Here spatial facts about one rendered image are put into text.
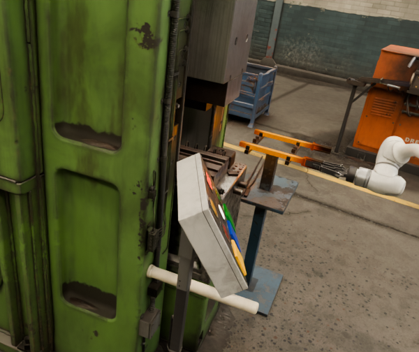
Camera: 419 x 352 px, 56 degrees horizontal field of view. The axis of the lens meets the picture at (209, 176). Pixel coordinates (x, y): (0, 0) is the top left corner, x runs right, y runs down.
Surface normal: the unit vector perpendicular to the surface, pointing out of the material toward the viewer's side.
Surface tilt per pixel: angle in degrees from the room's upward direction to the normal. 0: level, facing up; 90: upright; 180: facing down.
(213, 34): 90
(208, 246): 90
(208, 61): 90
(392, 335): 0
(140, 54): 89
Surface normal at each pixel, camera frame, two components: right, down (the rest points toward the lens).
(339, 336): 0.13, -0.89
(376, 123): -0.49, 0.33
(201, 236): 0.09, 0.45
